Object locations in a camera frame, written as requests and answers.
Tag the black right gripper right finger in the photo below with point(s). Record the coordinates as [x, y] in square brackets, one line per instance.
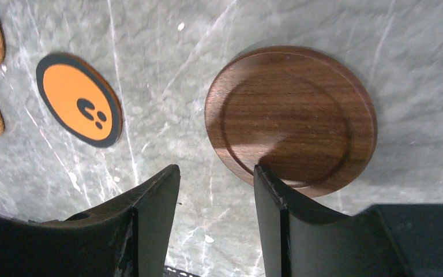
[301, 237]

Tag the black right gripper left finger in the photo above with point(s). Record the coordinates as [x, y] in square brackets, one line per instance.
[125, 236]

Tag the orange black round coaster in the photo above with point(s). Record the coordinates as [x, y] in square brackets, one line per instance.
[80, 99]

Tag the dark wooden coaster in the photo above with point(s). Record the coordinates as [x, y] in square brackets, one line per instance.
[295, 111]

